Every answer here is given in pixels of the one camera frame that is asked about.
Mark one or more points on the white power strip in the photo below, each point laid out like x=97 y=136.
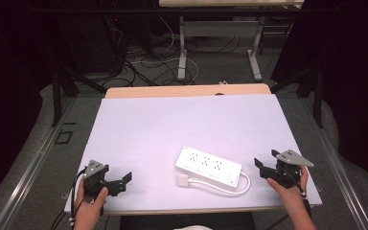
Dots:
x=207 y=166

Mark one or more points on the person's right hand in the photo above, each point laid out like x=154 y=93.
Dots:
x=292 y=195

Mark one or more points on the wooden table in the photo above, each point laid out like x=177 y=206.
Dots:
x=172 y=90

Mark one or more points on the square floor hatch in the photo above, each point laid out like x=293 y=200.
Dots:
x=64 y=137

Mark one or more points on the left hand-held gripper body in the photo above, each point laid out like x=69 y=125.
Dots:
x=93 y=182

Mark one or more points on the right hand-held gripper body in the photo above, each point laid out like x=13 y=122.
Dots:
x=287 y=174

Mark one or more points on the aluminium floor rail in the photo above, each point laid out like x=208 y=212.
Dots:
x=28 y=172
x=341 y=172

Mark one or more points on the person's left hand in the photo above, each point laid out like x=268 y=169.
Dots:
x=87 y=207

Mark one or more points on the white table mat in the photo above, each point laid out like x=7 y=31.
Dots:
x=159 y=134

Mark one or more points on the white-legged desk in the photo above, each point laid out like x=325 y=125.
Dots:
x=220 y=28

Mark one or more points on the black metal stand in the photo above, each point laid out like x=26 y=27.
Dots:
x=57 y=99
x=317 y=96

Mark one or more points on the person's white clothing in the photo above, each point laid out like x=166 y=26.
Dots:
x=192 y=227

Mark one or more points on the white plug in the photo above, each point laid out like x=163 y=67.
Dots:
x=182 y=180

